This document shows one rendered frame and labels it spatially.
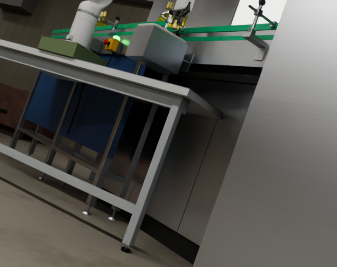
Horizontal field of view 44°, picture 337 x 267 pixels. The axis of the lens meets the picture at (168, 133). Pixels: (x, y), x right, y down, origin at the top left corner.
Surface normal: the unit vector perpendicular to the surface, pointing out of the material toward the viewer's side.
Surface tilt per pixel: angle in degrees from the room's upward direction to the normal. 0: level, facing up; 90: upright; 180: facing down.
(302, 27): 90
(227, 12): 90
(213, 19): 90
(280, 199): 90
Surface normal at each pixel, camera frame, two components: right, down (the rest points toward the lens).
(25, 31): -0.45, -0.21
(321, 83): -0.75, -0.30
